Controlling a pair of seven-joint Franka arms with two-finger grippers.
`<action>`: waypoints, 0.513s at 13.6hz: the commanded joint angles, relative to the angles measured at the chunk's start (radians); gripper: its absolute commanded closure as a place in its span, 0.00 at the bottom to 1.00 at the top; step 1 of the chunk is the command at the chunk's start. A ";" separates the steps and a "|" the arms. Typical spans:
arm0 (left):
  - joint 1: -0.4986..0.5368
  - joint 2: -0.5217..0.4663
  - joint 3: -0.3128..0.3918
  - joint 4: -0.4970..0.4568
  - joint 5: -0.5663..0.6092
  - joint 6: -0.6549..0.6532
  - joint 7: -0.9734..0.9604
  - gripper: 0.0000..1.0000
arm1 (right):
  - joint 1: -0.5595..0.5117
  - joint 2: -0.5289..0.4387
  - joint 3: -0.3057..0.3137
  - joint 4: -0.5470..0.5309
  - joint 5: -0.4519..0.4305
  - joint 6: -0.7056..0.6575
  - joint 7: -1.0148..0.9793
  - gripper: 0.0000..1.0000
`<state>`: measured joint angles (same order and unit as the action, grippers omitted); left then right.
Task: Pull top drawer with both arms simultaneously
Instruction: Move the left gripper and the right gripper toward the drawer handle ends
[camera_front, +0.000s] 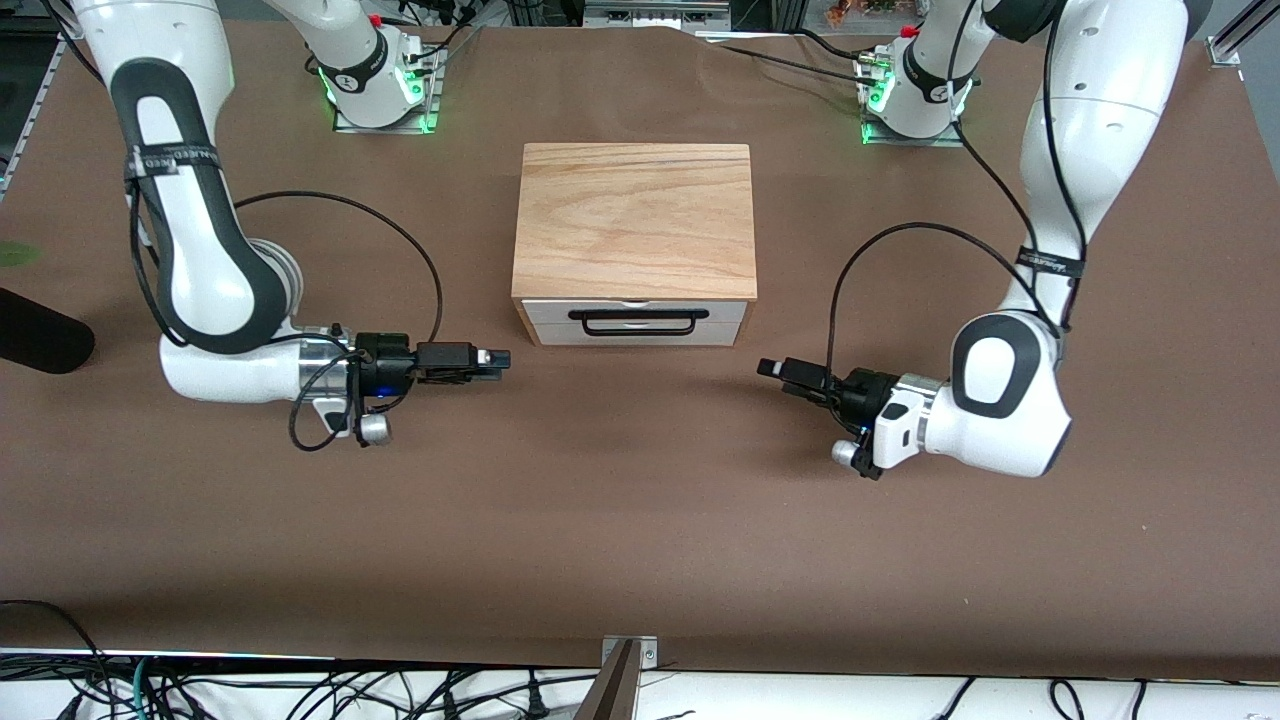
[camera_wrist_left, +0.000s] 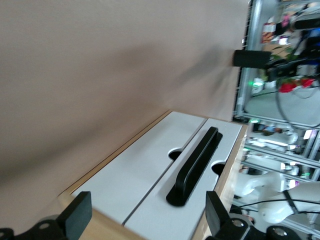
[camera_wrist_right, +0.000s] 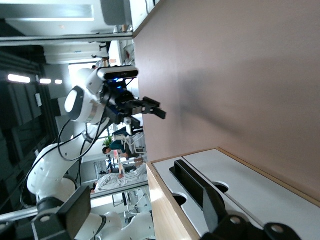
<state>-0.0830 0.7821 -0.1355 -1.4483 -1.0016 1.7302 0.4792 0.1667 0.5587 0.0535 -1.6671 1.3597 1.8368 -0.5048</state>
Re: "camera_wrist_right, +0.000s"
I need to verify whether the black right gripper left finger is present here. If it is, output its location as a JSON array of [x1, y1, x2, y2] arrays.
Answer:
[[31, 185, 92, 240]]

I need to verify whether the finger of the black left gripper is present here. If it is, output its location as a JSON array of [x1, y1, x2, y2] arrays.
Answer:
[[142, 96, 161, 108], [145, 106, 167, 121]]

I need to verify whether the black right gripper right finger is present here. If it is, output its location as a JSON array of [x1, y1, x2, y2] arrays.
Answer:
[[201, 184, 305, 240]]

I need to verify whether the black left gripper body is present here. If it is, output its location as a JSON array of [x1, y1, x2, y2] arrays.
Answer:
[[100, 79, 146, 125]]

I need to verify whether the black drawer handle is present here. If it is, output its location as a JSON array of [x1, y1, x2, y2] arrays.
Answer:
[[169, 159, 228, 213]]

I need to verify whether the white-fronted drawer with handle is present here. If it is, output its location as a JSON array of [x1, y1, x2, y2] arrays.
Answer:
[[152, 156, 266, 240]]

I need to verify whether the wooden drawer cabinet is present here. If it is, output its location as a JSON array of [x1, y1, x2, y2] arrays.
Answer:
[[146, 147, 320, 240]]

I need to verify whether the person in teal shirt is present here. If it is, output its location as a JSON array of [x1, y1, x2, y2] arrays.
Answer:
[[101, 139, 132, 161]]

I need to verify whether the white draped cloth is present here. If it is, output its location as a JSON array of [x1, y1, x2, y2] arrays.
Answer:
[[89, 166, 149, 194]]

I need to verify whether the large ceiling light panel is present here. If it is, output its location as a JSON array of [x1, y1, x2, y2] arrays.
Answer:
[[7, 73, 31, 84]]

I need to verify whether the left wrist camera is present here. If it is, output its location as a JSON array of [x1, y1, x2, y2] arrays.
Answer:
[[96, 65, 139, 82]]

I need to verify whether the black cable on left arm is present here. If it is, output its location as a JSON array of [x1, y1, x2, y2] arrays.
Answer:
[[56, 94, 111, 162]]

